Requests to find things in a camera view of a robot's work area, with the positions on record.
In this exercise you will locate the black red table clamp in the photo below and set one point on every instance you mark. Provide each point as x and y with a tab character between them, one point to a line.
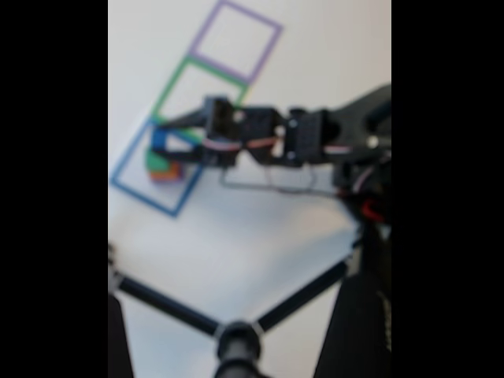
372	210

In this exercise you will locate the purple square frame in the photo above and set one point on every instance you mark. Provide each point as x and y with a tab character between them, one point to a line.
267	43

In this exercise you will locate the green square frame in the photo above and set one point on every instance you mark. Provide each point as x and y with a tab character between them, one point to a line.
167	88

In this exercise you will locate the green block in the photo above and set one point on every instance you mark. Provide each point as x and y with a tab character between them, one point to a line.
155	160

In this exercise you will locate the blue square frame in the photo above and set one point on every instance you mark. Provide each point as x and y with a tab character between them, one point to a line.
157	201

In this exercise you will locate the small blue cube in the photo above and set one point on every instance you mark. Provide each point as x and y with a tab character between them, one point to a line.
158	141

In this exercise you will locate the orange block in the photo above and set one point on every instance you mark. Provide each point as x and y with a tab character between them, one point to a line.
167	173

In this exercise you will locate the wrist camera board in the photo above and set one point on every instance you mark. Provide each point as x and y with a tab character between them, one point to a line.
220	116

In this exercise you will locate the purple block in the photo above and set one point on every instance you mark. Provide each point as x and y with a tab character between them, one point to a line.
181	175

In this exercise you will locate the black camera tripod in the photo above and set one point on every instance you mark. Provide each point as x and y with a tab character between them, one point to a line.
236	346

